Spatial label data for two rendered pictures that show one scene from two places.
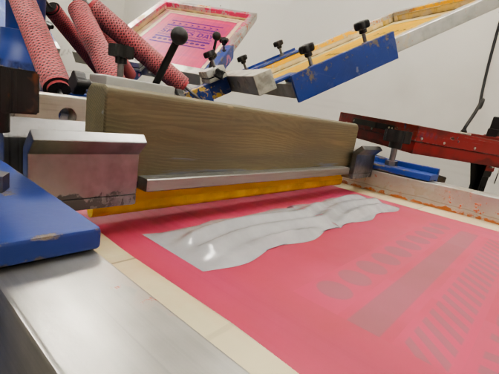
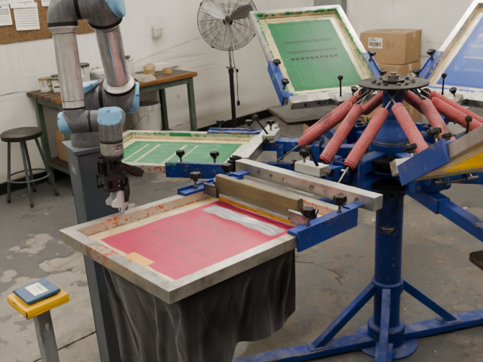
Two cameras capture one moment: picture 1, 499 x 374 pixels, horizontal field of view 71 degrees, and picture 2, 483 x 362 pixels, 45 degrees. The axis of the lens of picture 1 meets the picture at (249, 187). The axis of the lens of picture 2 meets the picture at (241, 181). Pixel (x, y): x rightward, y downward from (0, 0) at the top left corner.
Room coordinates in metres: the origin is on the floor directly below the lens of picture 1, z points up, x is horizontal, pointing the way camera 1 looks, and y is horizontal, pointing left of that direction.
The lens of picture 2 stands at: (0.63, -1.92, 1.79)
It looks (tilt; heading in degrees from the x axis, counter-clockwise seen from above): 20 degrees down; 98
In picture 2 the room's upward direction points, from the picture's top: 4 degrees counter-clockwise
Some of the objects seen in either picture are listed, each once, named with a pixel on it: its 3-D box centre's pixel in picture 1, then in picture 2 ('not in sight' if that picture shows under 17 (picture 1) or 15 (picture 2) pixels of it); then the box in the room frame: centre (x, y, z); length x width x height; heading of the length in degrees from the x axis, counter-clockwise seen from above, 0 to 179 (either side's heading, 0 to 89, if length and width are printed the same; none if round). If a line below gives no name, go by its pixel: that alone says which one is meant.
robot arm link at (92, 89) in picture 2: not in sight; (87, 100); (-0.24, 0.18, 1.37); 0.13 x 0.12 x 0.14; 12
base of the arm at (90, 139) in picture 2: not in sight; (89, 129); (-0.25, 0.18, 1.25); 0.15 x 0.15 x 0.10
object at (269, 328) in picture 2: not in sight; (248, 325); (0.40, -0.35, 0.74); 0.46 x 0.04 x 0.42; 51
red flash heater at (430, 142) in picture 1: (432, 140); not in sight; (1.44, -0.69, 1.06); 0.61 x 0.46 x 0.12; 111
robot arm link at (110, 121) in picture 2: not in sight; (110, 124); (-0.05, -0.13, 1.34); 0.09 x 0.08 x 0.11; 102
